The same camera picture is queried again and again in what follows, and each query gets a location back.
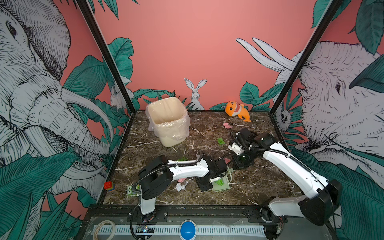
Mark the white crumpled paper front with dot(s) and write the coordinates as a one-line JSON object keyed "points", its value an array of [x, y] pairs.
{"points": [[181, 186]]}

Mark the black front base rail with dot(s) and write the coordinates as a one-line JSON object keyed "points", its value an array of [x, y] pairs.
{"points": [[162, 213]]}

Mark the black right corner frame post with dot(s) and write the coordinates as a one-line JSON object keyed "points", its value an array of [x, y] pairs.
{"points": [[325, 20]]}

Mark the green frog toy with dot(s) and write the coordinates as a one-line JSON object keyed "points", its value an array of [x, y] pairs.
{"points": [[133, 192]]}

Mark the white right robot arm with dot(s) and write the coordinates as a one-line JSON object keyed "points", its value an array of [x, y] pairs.
{"points": [[321, 197]]}

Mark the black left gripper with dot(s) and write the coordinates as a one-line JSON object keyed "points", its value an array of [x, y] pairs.
{"points": [[204, 188]]}

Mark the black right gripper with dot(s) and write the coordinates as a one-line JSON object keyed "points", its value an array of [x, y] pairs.
{"points": [[237, 165]]}

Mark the long green paper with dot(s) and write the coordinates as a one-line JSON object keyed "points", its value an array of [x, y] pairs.
{"points": [[220, 182]]}

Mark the beige bin with plastic liner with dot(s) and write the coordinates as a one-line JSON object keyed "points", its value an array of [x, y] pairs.
{"points": [[169, 120]]}

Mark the green plastic dustpan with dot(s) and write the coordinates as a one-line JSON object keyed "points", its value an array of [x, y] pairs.
{"points": [[227, 180]]}

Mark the black left corner frame post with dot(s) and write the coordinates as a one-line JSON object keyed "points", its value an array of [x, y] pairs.
{"points": [[97, 34]]}

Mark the black corner frame post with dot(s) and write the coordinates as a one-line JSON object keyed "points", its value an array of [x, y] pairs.
{"points": [[97, 34], [325, 20]]}

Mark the red toy block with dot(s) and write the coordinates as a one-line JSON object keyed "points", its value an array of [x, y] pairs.
{"points": [[109, 186]]}

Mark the white slotted cable duct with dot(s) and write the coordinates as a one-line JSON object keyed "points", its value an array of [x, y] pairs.
{"points": [[201, 230]]}

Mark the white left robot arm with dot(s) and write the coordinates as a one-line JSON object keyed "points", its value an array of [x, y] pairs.
{"points": [[156, 177]]}

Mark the pink paper scrap far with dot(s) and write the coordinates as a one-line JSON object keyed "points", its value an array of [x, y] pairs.
{"points": [[227, 126]]}

